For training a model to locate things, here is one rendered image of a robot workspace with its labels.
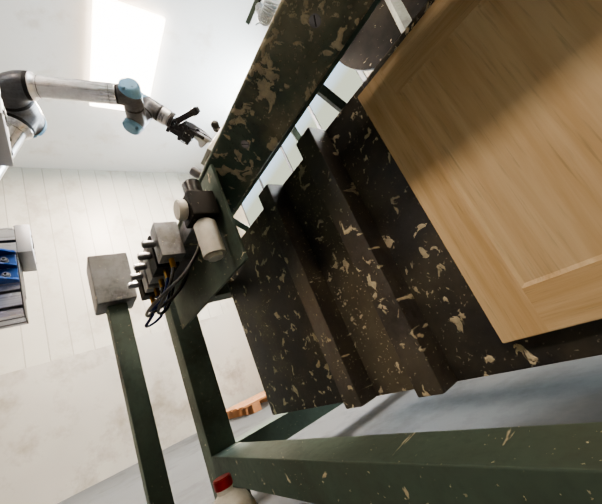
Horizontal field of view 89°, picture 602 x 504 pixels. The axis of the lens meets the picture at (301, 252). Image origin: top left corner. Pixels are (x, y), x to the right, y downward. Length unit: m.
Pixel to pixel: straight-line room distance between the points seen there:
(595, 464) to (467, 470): 0.12
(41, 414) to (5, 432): 0.27
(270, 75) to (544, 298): 0.56
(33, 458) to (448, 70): 4.27
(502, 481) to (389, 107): 0.60
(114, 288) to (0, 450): 3.22
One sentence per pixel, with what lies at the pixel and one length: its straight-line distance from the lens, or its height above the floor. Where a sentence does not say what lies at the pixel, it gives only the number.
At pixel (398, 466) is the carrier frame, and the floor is 0.18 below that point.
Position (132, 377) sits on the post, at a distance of 1.18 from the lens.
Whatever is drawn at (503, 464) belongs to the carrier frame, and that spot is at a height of 0.18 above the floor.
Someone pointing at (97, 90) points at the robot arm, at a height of 1.50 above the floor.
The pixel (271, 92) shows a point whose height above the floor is 0.79.
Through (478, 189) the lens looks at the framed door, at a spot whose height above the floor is 0.49.
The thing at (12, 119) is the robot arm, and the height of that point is 1.50.
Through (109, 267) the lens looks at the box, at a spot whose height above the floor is 0.88.
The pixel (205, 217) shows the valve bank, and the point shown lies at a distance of 0.68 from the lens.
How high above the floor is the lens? 0.36
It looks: 17 degrees up
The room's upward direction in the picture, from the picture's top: 23 degrees counter-clockwise
